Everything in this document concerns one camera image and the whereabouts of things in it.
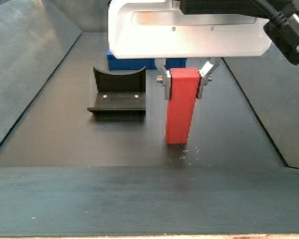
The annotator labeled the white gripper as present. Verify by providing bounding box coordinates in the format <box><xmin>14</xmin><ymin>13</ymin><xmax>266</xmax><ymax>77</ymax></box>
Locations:
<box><xmin>108</xmin><ymin>0</ymin><xmax>272</xmax><ymax>100</ymax></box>

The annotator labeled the red rectangular block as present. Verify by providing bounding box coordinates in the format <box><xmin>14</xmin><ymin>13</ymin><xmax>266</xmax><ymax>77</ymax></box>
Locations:
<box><xmin>166</xmin><ymin>67</ymin><xmax>201</xmax><ymax>144</ymax></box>

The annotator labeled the black curved holder block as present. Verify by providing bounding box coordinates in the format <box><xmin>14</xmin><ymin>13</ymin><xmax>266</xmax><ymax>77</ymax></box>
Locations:
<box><xmin>87</xmin><ymin>68</ymin><xmax>146</xmax><ymax>114</ymax></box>

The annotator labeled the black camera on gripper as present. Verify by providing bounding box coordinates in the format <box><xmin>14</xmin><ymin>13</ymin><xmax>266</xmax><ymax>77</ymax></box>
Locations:
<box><xmin>179</xmin><ymin>0</ymin><xmax>299</xmax><ymax>65</ymax></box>

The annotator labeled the black cable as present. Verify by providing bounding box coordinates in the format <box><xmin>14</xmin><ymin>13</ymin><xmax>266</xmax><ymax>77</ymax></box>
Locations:
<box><xmin>252</xmin><ymin>0</ymin><xmax>289</xmax><ymax>23</ymax></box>

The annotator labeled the blue shape sorting board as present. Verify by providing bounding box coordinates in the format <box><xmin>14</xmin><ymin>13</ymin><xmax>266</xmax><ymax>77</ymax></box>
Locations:
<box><xmin>107</xmin><ymin>50</ymin><xmax>187</xmax><ymax>71</ymax></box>

